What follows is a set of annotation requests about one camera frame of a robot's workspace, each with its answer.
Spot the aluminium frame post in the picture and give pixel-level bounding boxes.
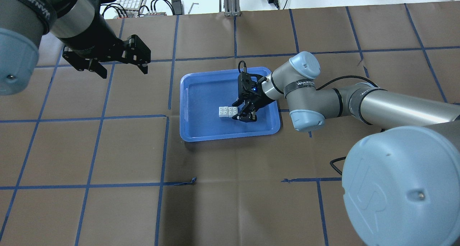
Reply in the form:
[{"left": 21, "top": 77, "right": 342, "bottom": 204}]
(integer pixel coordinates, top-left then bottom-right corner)
[{"left": 222, "top": 0, "right": 241, "bottom": 17}]

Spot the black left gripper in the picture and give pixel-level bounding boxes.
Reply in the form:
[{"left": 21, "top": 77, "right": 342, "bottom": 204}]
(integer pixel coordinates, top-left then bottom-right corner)
[{"left": 62, "top": 19, "right": 151, "bottom": 79}]

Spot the blue plastic tray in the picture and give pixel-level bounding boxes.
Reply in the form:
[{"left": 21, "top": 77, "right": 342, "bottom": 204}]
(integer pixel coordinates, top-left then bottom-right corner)
[{"left": 180, "top": 69, "right": 281, "bottom": 142}]

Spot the white toy block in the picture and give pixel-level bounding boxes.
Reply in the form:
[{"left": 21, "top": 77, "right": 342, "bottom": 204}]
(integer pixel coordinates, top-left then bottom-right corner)
[
  {"left": 228, "top": 106, "right": 238, "bottom": 118},
  {"left": 218, "top": 106, "right": 229, "bottom": 118}
]

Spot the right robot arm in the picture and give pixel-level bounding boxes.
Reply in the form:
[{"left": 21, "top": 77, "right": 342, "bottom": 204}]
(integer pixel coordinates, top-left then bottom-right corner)
[{"left": 233, "top": 51, "right": 459, "bottom": 246}]

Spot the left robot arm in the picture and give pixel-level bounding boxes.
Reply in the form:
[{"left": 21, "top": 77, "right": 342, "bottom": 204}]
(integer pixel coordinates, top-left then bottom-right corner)
[{"left": 0, "top": 0, "right": 151, "bottom": 96}]

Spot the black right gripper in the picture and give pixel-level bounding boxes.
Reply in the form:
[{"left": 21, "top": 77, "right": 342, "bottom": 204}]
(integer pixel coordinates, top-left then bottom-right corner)
[{"left": 231, "top": 71, "right": 275, "bottom": 123}]

